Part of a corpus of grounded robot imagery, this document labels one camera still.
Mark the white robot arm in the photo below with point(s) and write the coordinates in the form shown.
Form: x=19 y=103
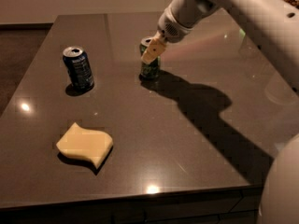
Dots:
x=273 y=27

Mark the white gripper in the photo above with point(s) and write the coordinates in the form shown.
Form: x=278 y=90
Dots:
x=172 y=29

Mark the blue pepsi can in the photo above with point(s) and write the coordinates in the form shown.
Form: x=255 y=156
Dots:
x=78 y=67

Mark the yellow sponge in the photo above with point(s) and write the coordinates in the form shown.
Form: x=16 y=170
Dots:
x=85 y=145

